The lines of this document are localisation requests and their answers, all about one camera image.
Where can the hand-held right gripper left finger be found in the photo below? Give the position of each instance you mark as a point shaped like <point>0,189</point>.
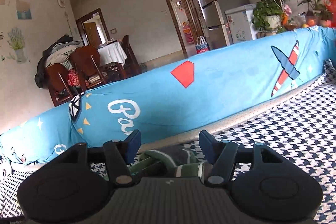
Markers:
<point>134,145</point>

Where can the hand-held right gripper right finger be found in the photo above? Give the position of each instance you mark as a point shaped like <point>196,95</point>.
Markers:
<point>207,145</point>

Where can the green brown striped t-shirt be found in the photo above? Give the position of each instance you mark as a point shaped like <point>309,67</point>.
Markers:
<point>168,161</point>

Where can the blue printed sofa cover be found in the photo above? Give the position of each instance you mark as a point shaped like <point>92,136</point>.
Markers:
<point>223,87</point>

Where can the houndstooth sofa mat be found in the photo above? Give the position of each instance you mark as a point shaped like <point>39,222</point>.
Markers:
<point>288,124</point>

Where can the dark wooden chair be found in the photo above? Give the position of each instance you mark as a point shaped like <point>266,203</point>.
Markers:
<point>130,56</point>

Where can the red floral cushion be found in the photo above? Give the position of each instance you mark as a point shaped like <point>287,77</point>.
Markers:
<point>73,78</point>

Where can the table with white cloth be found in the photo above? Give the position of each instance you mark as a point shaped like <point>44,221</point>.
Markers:
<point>111,52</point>

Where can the striped tote bag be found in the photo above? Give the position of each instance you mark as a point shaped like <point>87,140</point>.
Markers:
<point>202,47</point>

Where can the brown wooden chair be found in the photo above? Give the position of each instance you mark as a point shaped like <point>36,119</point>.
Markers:
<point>56,79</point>
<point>84,58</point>

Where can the pile of jackets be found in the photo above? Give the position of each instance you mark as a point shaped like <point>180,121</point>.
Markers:
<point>55,53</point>

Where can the white chest freezer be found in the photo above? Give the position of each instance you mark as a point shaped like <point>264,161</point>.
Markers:
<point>241,24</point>

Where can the silver refrigerator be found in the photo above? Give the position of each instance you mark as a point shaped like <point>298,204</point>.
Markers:
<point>223,3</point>

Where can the pink plush toy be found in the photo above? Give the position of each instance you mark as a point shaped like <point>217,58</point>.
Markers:
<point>287,10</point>

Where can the red plastic bag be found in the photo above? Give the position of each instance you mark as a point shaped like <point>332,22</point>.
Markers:
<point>330,8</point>

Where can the narrow wooden door frame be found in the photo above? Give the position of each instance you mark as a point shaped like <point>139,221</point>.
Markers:
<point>78,29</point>

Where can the wide wooden door frame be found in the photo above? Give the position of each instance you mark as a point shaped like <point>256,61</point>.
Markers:
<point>172,16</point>

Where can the lavender wall sticker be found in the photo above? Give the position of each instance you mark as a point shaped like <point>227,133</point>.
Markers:
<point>17,44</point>

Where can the wall poster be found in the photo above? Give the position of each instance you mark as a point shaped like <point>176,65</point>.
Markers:
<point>24,8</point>

